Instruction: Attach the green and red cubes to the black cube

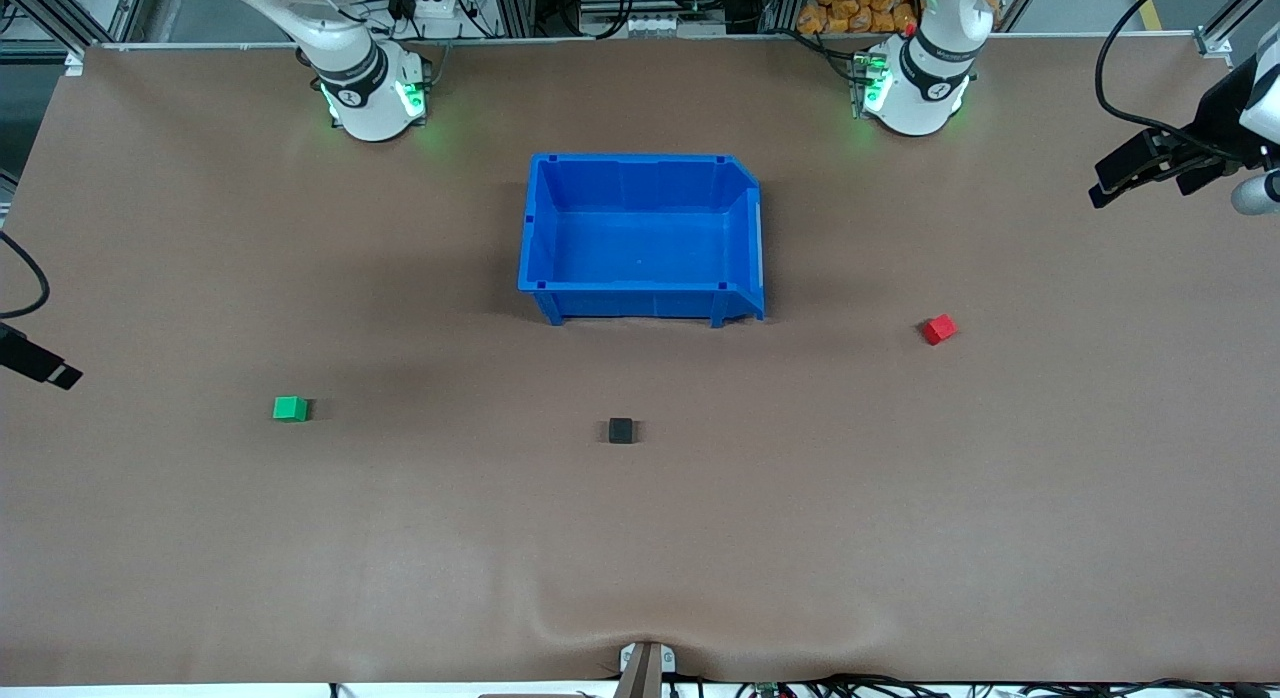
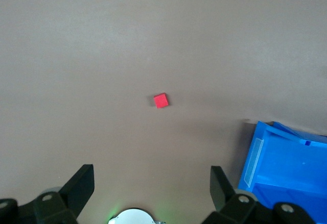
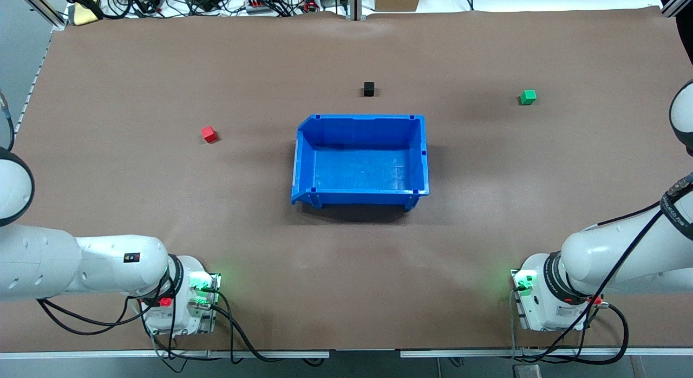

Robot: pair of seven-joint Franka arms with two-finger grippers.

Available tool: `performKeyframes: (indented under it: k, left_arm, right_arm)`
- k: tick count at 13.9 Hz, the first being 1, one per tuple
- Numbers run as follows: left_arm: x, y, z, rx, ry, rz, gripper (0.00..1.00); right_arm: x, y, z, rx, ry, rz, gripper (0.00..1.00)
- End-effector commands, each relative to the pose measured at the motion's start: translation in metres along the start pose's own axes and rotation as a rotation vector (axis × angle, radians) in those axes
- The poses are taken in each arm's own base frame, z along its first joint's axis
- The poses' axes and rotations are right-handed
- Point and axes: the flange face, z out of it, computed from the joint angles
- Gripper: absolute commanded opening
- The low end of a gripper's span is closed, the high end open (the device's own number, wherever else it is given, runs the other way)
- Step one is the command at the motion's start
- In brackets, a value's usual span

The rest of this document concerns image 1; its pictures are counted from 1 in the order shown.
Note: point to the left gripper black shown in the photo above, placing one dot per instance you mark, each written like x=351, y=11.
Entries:
x=1216, y=118

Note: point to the green cube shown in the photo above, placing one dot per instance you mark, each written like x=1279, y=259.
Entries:
x=289, y=408

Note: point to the red cube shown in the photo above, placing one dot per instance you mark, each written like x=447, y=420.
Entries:
x=939, y=329

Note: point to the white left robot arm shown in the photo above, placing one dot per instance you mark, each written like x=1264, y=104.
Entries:
x=925, y=78

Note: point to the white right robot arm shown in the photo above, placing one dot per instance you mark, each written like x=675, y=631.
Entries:
x=360, y=88

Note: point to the black cube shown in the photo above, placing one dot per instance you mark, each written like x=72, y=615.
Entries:
x=620, y=431

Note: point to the orange packed items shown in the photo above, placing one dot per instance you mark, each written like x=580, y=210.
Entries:
x=850, y=3

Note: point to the white power strip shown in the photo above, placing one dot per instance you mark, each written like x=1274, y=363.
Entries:
x=430, y=18

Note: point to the blue plastic storage bin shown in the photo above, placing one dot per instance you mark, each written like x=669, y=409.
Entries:
x=640, y=248

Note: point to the table cover sheet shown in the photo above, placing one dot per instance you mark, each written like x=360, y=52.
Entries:
x=640, y=538

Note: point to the metal table clamp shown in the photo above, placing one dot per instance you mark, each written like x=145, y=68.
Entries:
x=645, y=668

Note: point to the aluminium frame profile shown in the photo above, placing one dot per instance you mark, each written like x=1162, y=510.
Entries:
x=1235, y=18
x=60, y=8

